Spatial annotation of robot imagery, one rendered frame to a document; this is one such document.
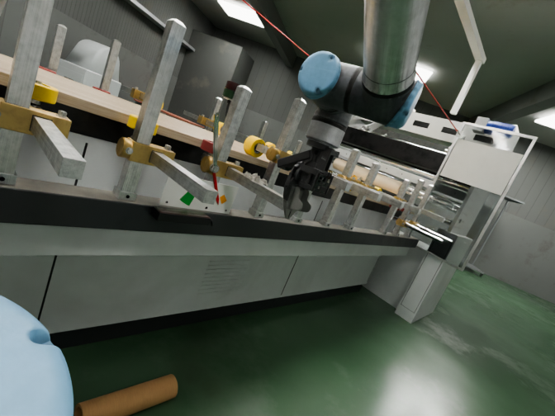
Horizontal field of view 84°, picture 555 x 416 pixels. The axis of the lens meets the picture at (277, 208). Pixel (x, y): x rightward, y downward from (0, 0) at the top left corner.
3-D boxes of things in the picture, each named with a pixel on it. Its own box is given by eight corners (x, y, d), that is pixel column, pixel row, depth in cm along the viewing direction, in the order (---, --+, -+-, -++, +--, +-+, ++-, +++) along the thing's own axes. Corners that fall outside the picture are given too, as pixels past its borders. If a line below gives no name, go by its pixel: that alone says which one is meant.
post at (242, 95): (201, 229, 103) (253, 89, 94) (192, 229, 100) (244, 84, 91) (196, 225, 105) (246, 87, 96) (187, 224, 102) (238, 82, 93)
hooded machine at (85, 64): (81, 123, 555) (101, 46, 529) (108, 136, 545) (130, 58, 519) (40, 115, 482) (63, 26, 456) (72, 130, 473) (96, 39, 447)
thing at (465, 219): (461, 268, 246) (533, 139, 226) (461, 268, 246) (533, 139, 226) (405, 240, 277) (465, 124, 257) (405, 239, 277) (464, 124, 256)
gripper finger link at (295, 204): (291, 224, 77) (305, 190, 75) (276, 215, 81) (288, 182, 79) (299, 225, 79) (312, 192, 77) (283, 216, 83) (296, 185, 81)
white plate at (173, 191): (229, 214, 107) (239, 187, 105) (158, 205, 87) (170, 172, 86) (228, 213, 107) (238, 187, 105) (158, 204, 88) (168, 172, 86)
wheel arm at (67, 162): (81, 186, 47) (88, 159, 46) (54, 182, 44) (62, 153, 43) (36, 121, 74) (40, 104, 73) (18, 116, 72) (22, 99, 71)
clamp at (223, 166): (239, 182, 104) (244, 167, 103) (206, 173, 94) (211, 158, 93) (230, 176, 108) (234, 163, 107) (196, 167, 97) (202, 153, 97)
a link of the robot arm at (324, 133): (304, 117, 76) (325, 129, 84) (297, 135, 77) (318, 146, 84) (332, 124, 71) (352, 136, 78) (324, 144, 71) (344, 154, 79)
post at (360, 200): (345, 242, 178) (381, 164, 169) (342, 242, 175) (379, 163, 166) (340, 238, 180) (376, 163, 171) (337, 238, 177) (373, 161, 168)
